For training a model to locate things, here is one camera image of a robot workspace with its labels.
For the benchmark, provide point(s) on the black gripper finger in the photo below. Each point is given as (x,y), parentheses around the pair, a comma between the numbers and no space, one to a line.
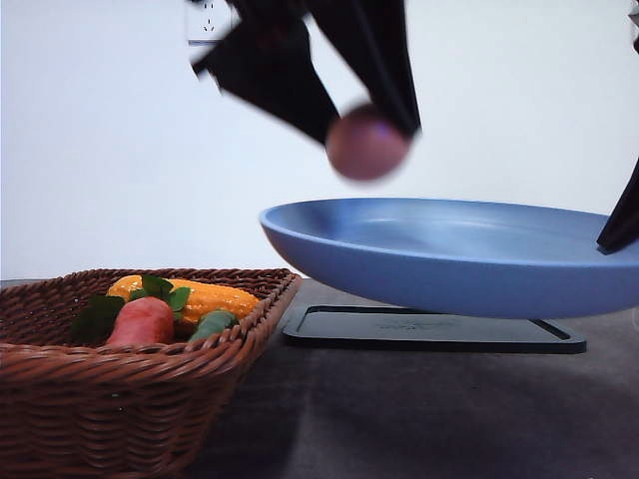
(371,36)
(265,61)
(622,225)

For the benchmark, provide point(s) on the brown egg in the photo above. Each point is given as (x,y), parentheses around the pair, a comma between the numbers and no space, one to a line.
(368,145)

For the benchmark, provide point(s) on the blue plate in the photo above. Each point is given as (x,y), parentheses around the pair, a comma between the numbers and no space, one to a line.
(456,257)

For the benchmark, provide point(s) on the brown wicker basket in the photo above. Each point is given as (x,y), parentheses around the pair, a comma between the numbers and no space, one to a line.
(76,409)

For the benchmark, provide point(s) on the yellow toy corn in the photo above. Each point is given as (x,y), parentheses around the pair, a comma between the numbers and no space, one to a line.
(194,300)

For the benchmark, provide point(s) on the black tray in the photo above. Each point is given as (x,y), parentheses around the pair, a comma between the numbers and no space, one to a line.
(392,328)

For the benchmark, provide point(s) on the orange toy carrot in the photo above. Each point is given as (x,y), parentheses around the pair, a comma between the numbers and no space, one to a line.
(146,316)

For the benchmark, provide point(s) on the white wall socket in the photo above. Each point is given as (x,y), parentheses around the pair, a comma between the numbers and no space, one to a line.
(208,21)

